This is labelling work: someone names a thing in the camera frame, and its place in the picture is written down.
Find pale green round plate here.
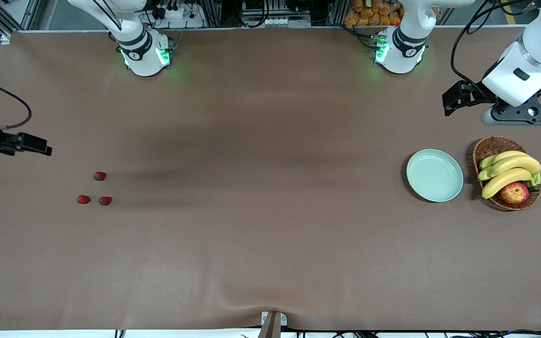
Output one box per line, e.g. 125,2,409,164
406,149,464,203

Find pile of orange buns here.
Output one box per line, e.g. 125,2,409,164
344,0,405,27

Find aluminium frame profile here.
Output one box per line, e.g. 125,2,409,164
0,0,41,33

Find brown table mat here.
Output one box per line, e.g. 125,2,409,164
0,26,541,331

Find red yellow apple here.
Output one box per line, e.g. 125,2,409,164
500,182,530,205

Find brown bar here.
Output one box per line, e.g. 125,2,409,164
257,312,282,338

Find white power strip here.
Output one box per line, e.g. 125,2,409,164
151,0,205,29

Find brown wicker basket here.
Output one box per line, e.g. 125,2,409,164
472,136,541,211

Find grey metal clamp bracket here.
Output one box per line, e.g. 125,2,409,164
261,311,288,327

